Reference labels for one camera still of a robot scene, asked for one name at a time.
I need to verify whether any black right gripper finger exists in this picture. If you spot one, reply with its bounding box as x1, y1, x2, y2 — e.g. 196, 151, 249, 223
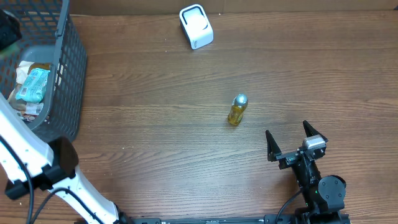
303, 120, 328, 142
266, 130, 282, 162

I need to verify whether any yellow dish soap bottle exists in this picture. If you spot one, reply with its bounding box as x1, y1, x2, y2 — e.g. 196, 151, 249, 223
228, 93, 248, 126

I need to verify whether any teal wet wipes pack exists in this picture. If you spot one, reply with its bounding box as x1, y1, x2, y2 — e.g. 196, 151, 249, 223
16, 68, 50, 103

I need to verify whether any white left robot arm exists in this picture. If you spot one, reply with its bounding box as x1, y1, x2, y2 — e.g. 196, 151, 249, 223
1, 1, 131, 223

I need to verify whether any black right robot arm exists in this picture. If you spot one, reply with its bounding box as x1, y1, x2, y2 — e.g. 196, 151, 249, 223
264, 120, 351, 224

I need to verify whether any white barcode scanner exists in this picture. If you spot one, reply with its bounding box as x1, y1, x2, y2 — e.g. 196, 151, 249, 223
179, 4, 214, 50

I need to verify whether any brown nut snack bag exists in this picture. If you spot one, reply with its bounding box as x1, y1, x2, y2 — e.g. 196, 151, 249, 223
7, 61, 51, 122

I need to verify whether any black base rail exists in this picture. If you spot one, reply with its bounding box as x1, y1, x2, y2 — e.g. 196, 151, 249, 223
74, 214, 352, 224

